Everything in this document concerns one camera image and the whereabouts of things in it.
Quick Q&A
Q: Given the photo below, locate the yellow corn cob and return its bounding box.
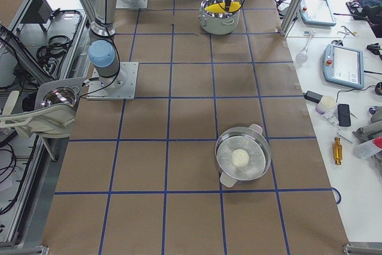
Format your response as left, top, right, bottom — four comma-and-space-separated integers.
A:
204, 1, 242, 13

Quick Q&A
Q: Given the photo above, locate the pale green electric pot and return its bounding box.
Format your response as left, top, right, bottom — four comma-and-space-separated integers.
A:
199, 0, 240, 35

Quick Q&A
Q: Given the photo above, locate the steel steamer pot with bun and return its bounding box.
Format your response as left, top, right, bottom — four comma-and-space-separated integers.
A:
215, 124, 272, 188

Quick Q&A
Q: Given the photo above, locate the white light bulb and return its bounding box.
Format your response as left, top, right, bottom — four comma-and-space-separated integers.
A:
295, 35, 313, 67

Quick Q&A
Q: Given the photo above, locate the black power adapter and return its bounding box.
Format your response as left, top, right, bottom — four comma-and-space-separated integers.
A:
303, 90, 323, 104

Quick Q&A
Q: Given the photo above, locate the blue teach pendant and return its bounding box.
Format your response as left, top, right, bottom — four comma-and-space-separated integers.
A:
322, 44, 364, 90

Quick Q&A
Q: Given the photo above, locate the white purple cup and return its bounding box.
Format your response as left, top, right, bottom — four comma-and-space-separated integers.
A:
315, 96, 337, 114

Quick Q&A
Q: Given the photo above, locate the black phone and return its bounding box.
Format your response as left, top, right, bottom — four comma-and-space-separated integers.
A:
337, 104, 352, 127

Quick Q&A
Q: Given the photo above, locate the white bun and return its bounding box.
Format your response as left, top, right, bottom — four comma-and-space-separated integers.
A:
231, 149, 249, 167

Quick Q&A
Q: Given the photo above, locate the gold brass fitting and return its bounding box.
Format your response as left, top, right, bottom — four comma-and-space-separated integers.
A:
332, 137, 343, 165

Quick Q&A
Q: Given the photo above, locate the spray bottle red cap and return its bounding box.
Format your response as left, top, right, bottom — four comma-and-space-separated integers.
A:
353, 137, 382, 159

